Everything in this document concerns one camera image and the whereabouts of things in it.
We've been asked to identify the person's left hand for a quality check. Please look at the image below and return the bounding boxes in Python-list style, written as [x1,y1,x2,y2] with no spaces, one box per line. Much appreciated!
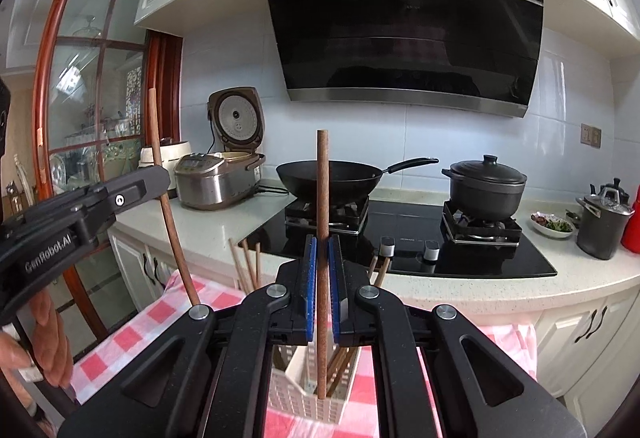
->
[1,290,73,388]

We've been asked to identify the grey stock pot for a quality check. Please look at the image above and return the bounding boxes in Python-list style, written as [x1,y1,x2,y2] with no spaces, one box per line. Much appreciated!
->
[576,177,634,260]

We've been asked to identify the red white checkered tablecloth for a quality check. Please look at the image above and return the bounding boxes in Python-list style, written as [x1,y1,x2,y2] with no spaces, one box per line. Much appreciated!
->
[69,267,539,438]

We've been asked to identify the black range hood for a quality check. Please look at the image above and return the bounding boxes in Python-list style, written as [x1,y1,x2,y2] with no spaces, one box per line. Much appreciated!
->
[268,0,544,117]

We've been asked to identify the black wok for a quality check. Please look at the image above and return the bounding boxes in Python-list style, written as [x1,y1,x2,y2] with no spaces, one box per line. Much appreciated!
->
[277,158,439,205]

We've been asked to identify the white perforated utensil basket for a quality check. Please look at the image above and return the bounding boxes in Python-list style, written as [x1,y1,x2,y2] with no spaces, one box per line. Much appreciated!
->
[268,344,360,425]

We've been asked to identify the wooden chopstick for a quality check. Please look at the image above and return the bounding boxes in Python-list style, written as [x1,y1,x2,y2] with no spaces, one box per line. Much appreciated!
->
[148,88,201,306]
[367,254,378,279]
[228,239,252,294]
[374,257,392,288]
[241,239,258,291]
[326,347,357,397]
[316,129,330,400]
[255,242,262,290]

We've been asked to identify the white small cooker appliance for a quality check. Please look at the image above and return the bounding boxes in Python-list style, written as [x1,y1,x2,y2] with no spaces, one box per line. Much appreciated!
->
[138,138,192,198]

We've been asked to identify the black gas cooktop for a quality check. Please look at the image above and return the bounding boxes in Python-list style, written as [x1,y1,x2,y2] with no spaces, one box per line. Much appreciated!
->
[244,196,559,280]

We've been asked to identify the lower white kitchen cabinets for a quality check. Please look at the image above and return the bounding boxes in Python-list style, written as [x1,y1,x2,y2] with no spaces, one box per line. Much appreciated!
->
[106,226,640,436]

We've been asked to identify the silver open rice cooker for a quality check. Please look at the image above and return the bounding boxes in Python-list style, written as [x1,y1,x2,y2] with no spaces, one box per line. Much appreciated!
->
[175,87,266,210]

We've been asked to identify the white plate with food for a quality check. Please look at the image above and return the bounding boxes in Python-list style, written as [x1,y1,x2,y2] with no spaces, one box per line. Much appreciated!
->
[529,212,575,240]

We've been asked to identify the red framed glass door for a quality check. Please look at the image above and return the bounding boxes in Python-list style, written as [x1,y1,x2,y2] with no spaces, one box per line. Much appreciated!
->
[31,0,184,359]

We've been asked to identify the black lidded pot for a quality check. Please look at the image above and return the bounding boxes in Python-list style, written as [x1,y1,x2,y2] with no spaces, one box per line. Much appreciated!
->
[442,154,527,222]

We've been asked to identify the red thermos jug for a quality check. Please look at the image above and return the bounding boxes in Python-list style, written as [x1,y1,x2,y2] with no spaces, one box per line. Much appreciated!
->
[622,187,640,254]

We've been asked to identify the wall power socket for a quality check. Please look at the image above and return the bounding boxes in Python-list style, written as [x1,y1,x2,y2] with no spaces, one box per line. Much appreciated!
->
[580,124,602,149]

